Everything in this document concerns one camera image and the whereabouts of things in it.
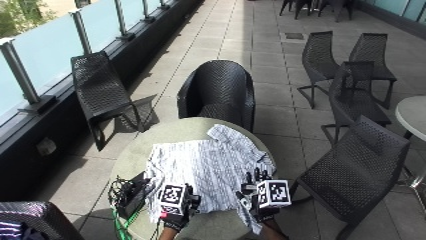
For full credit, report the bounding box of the white marker cube on glove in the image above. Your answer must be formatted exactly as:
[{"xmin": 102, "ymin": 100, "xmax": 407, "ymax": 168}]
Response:
[
  {"xmin": 256, "ymin": 179, "xmax": 293, "ymax": 210},
  {"xmin": 157, "ymin": 182, "xmax": 189, "ymax": 216}
]

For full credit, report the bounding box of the glass balcony railing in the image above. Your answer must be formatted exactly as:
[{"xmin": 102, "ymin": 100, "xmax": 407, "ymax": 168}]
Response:
[{"xmin": 0, "ymin": 0, "xmax": 180, "ymax": 128}]

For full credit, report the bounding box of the grey wall outlet box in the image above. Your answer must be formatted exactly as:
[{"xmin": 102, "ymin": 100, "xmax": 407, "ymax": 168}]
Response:
[{"xmin": 35, "ymin": 137, "xmax": 58, "ymax": 157}]

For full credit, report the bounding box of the black wicker chair with cloth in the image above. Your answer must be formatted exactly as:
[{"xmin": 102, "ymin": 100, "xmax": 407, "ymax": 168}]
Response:
[{"xmin": 0, "ymin": 200, "xmax": 86, "ymax": 240}]

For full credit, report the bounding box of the purple striped cloth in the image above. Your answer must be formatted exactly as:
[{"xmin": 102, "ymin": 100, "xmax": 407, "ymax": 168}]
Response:
[{"xmin": 0, "ymin": 221, "xmax": 24, "ymax": 240}]

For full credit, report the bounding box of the green cable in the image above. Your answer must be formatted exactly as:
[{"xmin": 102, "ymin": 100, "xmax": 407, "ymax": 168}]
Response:
[{"xmin": 110, "ymin": 205, "xmax": 140, "ymax": 240}]

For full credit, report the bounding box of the black rounded wicker armchair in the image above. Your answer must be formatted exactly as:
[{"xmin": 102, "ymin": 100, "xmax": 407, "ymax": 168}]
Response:
[{"xmin": 176, "ymin": 59, "xmax": 257, "ymax": 133}]

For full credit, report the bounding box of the person's right hand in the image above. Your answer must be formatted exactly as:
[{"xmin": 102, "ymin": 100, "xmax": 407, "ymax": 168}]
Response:
[{"xmin": 236, "ymin": 167, "xmax": 281, "ymax": 224}]

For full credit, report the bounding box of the white marker cube on right glove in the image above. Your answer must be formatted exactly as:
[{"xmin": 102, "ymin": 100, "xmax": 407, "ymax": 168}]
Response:
[{"xmin": 256, "ymin": 179, "xmax": 293, "ymax": 210}]

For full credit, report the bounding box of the white marker cube on left glove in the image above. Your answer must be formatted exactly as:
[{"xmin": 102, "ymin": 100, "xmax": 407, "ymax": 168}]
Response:
[{"xmin": 157, "ymin": 182, "xmax": 189, "ymax": 216}]

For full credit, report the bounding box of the dark background chair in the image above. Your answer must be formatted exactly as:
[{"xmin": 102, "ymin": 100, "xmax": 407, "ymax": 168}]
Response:
[
  {"xmin": 315, "ymin": 0, "xmax": 357, "ymax": 23},
  {"xmin": 278, "ymin": 0, "xmax": 314, "ymax": 20}
]

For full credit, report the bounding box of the black electronic box with cables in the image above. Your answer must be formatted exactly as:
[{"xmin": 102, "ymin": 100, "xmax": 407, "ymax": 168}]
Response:
[{"xmin": 108, "ymin": 171, "xmax": 153, "ymax": 220}]

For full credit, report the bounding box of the round pale side table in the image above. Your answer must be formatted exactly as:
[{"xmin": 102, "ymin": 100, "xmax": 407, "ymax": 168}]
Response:
[{"xmin": 394, "ymin": 95, "xmax": 426, "ymax": 189}]

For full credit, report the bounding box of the white striped shirt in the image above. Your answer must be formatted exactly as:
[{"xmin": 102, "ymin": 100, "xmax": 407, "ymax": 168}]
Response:
[{"xmin": 142, "ymin": 123, "xmax": 278, "ymax": 235}]

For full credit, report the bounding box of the black perforated chair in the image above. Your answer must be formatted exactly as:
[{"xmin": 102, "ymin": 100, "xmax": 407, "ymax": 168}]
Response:
[
  {"xmin": 295, "ymin": 30, "xmax": 341, "ymax": 110},
  {"xmin": 69, "ymin": 50, "xmax": 160, "ymax": 152},
  {"xmin": 347, "ymin": 32, "xmax": 399, "ymax": 110},
  {"xmin": 319, "ymin": 60, "xmax": 393, "ymax": 145},
  {"xmin": 289, "ymin": 115, "xmax": 411, "ymax": 240}
]

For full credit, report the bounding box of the person's left hand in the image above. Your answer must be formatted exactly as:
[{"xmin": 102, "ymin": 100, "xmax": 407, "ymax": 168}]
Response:
[{"xmin": 161, "ymin": 184, "xmax": 202, "ymax": 233}]

